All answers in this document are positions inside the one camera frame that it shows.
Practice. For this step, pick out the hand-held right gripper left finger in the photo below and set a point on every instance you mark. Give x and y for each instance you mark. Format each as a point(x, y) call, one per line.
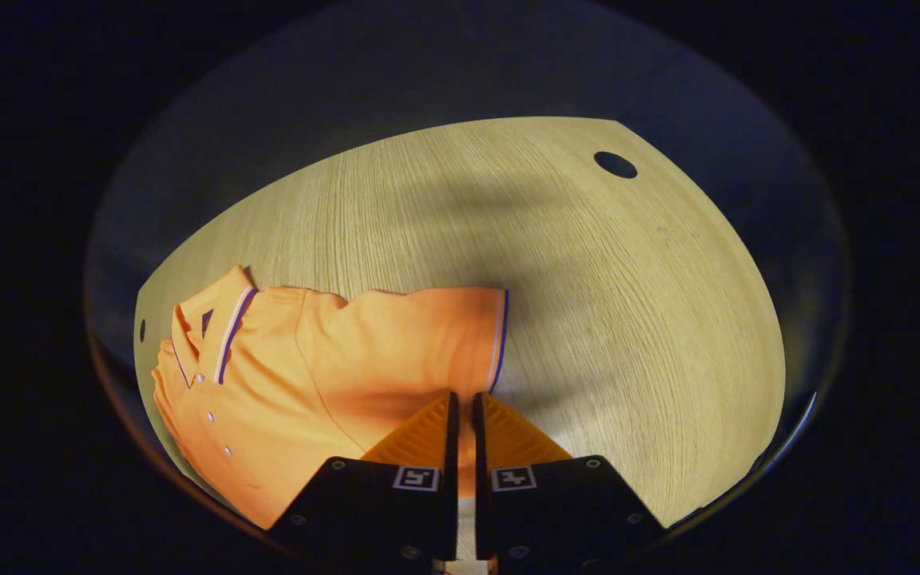
point(396, 511)

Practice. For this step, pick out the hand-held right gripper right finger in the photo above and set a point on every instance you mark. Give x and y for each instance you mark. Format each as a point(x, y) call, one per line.
point(548, 511)

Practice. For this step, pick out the orange T-shirt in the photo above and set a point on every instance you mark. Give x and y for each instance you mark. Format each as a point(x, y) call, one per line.
point(308, 375)

